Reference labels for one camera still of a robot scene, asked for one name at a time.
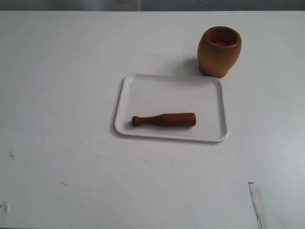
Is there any brown wooden pestle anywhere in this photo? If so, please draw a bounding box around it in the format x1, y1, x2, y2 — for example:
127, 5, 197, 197
132, 113, 196, 127

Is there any red object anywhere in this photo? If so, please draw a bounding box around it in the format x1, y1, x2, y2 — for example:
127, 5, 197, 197
215, 42, 227, 46

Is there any wooden mortar cup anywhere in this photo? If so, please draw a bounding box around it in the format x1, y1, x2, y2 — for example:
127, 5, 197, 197
197, 26, 242, 79

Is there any white plastic tray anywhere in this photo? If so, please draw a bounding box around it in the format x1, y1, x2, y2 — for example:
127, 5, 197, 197
114, 73, 229, 143

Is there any grey backdrop curtain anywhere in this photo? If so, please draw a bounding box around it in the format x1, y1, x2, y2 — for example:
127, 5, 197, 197
0, 0, 305, 11

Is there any clear tape strip right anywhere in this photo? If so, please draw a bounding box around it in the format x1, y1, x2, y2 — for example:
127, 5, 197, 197
248, 182, 264, 229

